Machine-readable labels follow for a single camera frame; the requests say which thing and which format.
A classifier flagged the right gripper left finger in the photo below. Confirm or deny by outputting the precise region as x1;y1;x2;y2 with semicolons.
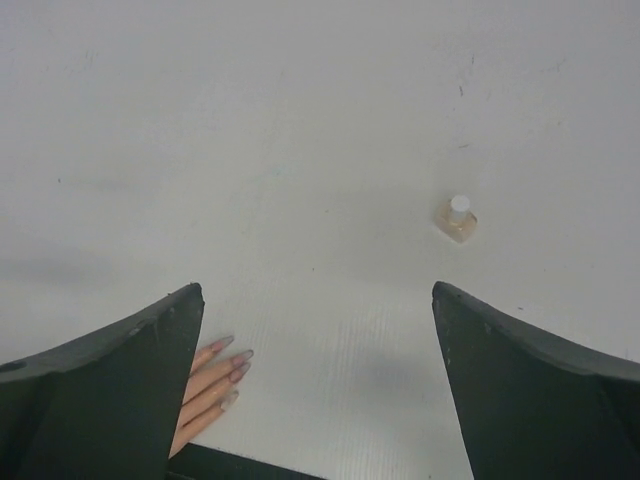
1;283;204;479

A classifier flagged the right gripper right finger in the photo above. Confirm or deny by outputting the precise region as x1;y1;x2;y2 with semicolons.
432;282;639;479

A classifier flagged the beige nail polish bottle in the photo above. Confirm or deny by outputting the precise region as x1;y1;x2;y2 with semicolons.
434;195;478;244

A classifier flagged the person's hand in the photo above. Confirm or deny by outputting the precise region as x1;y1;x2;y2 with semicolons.
169;336;254;458

